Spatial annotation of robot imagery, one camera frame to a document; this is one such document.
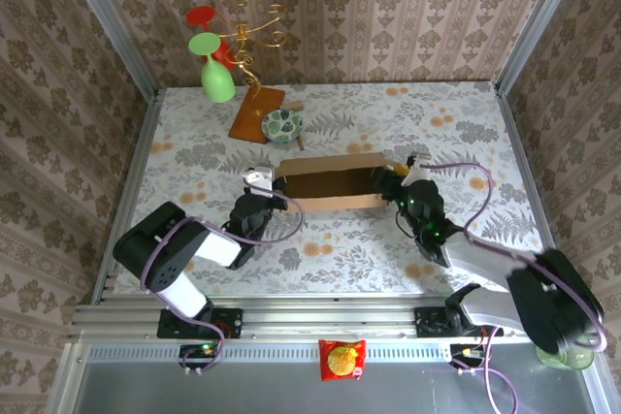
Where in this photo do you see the brown cardboard paper box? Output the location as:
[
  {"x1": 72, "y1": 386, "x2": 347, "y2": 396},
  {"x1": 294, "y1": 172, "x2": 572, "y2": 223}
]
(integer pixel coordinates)
[{"x1": 274, "y1": 151, "x2": 397, "y2": 214}]

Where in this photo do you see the leaf pattern ceramic bowl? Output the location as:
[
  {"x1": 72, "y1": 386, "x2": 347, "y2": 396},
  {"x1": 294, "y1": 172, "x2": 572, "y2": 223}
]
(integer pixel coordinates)
[{"x1": 260, "y1": 110, "x2": 305, "y2": 144}]

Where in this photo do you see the small wooden mallet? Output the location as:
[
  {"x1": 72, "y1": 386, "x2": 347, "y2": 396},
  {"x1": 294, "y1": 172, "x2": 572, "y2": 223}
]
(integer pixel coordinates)
[{"x1": 286, "y1": 101, "x2": 307, "y2": 152}]

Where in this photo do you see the floral printed table cover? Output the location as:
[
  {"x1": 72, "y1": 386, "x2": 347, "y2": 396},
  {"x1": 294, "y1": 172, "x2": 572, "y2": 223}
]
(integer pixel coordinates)
[{"x1": 114, "y1": 81, "x2": 557, "y2": 297}]

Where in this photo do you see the green plastic wine glass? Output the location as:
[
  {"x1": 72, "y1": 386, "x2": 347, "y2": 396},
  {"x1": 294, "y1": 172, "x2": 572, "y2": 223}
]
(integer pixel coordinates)
[{"x1": 187, "y1": 31, "x2": 237, "y2": 104}]

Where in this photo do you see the small black circuit board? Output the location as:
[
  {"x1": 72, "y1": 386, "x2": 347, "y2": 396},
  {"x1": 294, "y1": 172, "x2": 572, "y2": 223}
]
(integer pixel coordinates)
[
  {"x1": 449, "y1": 343, "x2": 491, "y2": 370},
  {"x1": 179, "y1": 343, "x2": 217, "y2": 370}
]

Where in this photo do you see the red snack packet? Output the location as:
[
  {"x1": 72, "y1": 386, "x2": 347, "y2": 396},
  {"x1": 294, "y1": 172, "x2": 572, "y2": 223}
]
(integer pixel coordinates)
[{"x1": 317, "y1": 338, "x2": 368, "y2": 381}]

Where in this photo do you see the red plastic wine glass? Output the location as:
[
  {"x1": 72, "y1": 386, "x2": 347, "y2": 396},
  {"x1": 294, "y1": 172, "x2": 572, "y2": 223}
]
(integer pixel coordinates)
[{"x1": 185, "y1": 5, "x2": 236, "y2": 66}]

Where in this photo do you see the green transparent plastic cup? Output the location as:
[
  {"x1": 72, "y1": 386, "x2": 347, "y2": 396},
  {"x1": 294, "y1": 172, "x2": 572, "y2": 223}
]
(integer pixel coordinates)
[{"x1": 536, "y1": 343, "x2": 596, "y2": 370}]

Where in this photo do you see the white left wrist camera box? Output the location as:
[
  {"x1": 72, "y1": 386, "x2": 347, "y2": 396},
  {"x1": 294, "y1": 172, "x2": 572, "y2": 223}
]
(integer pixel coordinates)
[{"x1": 241, "y1": 166, "x2": 276, "y2": 191}]

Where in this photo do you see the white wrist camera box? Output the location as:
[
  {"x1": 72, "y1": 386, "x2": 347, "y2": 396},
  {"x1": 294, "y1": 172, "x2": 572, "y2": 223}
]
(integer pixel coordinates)
[
  {"x1": 405, "y1": 154, "x2": 432, "y2": 183},
  {"x1": 241, "y1": 166, "x2": 276, "y2": 191}
]

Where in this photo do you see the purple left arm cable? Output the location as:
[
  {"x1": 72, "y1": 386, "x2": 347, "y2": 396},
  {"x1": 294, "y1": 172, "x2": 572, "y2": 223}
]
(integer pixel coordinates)
[{"x1": 140, "y1": 185, "x2": 306, "y2": 376}]

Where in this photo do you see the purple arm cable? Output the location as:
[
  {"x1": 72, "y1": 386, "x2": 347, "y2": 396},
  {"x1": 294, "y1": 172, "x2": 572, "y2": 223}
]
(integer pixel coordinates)
[
  {"x1": 140, "y1": 185, "x2": 306, "y2": 376},
  {"x1": 424, "y1": 162, "x2": 607, "y2": 414}
]

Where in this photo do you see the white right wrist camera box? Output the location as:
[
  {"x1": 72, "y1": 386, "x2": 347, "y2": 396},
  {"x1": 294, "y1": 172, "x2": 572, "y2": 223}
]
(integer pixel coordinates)
[{"x1": 405, "y1": 154, "x2": 432, "y2": 183}]

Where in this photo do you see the gold wire rack wooden base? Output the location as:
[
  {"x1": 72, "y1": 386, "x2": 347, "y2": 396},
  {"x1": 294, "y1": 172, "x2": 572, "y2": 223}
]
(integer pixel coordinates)
[{"x1": 212, "y1": 0, "x2": 287, "y2": 144}]

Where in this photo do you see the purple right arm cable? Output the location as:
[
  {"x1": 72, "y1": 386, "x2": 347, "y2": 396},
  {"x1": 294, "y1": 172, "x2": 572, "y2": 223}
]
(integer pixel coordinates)
[{"x1": 424, "y1": 162, "x2": 607, "y2": 414}]

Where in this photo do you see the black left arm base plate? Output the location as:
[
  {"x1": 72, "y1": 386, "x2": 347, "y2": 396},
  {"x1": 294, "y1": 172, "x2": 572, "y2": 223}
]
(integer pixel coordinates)
[{"x1": 156, "y1": 307, "x2": 244, "y2": 340}]

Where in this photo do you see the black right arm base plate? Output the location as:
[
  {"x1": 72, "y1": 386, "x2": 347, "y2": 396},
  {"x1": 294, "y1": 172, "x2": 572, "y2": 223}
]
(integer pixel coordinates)
[{"x1": 414, "y1": 305, "x2": 505, "y2": 338}]

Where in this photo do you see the aluminium table side rail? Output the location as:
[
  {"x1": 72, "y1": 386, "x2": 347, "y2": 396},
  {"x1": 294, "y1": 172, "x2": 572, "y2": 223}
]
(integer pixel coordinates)
[
  {"x1": 494, "y1": 83, "x2": 572, "y2": 302},
  {"x1": 91, "y1": 88, "x2": 164, "y2": 303}
]

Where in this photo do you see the aluminium frame rail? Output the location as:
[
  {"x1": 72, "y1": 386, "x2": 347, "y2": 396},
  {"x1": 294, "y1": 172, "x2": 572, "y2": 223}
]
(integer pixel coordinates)
[{"x1": 67, "y1": 295, "x2": 596, "y2": 340}]

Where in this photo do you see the grey slotted cable duct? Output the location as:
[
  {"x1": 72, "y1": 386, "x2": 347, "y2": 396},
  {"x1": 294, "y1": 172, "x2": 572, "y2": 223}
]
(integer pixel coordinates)
[{"x1": 84, "y1": 343, "x2": 452, "y2": 363}]

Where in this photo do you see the aluminium frame post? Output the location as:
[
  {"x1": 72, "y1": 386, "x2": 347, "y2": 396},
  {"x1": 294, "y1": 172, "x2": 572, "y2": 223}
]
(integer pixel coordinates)
[
  {"x1": 55, "y1": 0, "x2": 159, "y2": 95},
  {"x1": 494, "y1": 0, "x2": 583, "y2": 95}
]

